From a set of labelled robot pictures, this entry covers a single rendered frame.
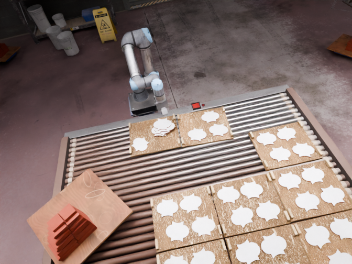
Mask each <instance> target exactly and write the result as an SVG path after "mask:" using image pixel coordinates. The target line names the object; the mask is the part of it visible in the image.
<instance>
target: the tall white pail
mask: <svg viewBox="0 0 352 264"><path fill-rule="evenodd" d="M27 11H28V13H29V14H30V16H31V17H32V18H33V20H34V22H35V23H36V25H37V27H38V28H39V30H40V32H46V29H47V28H49V27H51V25H50V23H49V21H48V19H47V17H46V15H45V13H44V11H43V8H42V6H41V5H40V4H37V5H32V6H30V7H28V8H27Z"/></svg>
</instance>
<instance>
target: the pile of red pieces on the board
mask: <svg viewBox="0 0 352 264"><path fill-rule="evenodd" d="M47 224H48V226H49V227H48V228H47V229H48V232H47V234H48V235H49V236H48V237H47V239H48V240H47V242H48V243H49V245H48V246H49V248H50V249H51V251H52V252H53V254H54V255H55V257H56V258H57V260H58V261H64V260H65V259H66V258H67V257H68V256H69V255H70V254H71V253H72V252H73V251H74V250H75V249H76V248H78V247H79V245H80V243H83V242H84V241H85V240H86V239H87V238H88V237H89V236H90V234H91V233H93V232H94V231H95V230H96V229H97V227H96V226H95V224H94V223H93V222H92V221H91V220H90V219H89V217H88V216H87V215H86V214H85V213H83V212H82V211H81V210H79V209H77V208H75V207H74V206H72V205H71V204H70V203H69V204H68V205H67V206H65V207H64V208H63V209H62V210H61V211H60V212H59V214H58V213H57V214H56V215H55V216H54V217H53V218H52V219H51V220H49V221H48V222H47Z"/></svg>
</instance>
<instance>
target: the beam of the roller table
mask: <svg viewBox="0 0 352 264"><path fill-rule="evenodd" d="M287 88H289V86H288V85H287V84H286V85H281V86H276V87H272V88H268V89H264V90H259V91H254V92H250V93H245V94H240V95H235V96H231V97H226V98H222V99H218V100H213V101H209V102H204V103H200V106H201V109H197V110H193V109H192V106H191V105H190V106H185V107H180V108H176V109H171V110H168V115H164V116H163V115H162V114H161V113H154V114H149V115H144V116H139V117H135V118H130V119H126V120H121V121H117V122H113V123H108V124H104V125H99V126H94V127H89V128H85V129H80V130H75V131H71V132H67V133H64V137H67V136H69V138H70V139H74V138H80V137H85V136H90V135H95V134H99V133H104V132H107V131H112V130H117V129H121V128H126V127H129V123H131V124H132V123H137V122H143V121H146V120H151V119H156V118H162V117H167V116H172V115H173V114H174V115H175V117H176V116H177V114H179V115H181V114H186V113H192V112H198V111H204V110H207V109H212V108H217V107H221V106H226V105H231V104H236V103H240V102H245V101H249V100H254V99H258V98H262V97H267V96H272V95H276V94H279V93H285V90H286V89H287ZM202 104H205V106H202Z"/></svg>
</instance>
